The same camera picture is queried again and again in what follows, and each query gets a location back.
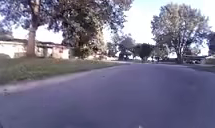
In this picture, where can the low pale house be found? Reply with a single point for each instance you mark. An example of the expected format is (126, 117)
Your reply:
(8, 48)

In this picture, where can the small dark tree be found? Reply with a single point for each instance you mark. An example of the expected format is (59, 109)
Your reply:
(145, 51)

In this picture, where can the dense dark leafy tree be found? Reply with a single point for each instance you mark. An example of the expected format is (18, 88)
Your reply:
(83, 30)

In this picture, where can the broad leafy tree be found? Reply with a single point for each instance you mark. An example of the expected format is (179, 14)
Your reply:
(178, 30)

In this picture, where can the grey asphalt road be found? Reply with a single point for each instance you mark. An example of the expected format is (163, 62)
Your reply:
(128, 96)

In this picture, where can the pale concrete kerb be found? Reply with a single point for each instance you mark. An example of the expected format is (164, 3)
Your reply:
(45, 81)

